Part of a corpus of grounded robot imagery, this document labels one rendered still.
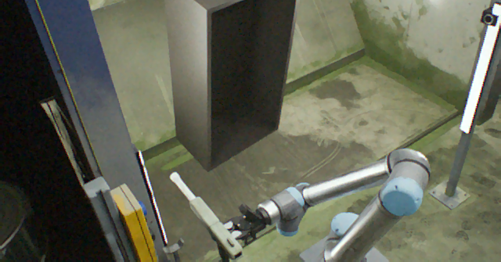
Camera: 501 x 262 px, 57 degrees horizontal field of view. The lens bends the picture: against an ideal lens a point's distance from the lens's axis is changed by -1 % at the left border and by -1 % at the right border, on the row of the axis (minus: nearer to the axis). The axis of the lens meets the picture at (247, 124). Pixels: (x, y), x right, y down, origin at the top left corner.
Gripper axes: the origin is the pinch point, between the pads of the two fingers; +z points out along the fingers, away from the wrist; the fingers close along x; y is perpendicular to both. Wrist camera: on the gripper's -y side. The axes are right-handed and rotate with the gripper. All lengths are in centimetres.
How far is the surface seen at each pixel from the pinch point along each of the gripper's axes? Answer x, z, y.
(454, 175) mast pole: 13, -180, 93
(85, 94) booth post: 47, 19, -47
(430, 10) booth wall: 110, -262, 36
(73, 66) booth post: 47, 20, -59
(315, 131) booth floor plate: 121, -153, 110
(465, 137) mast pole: 13, -180, 59
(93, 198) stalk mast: -3, 34, -48
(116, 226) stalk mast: -3.3, 31.6, -34.4
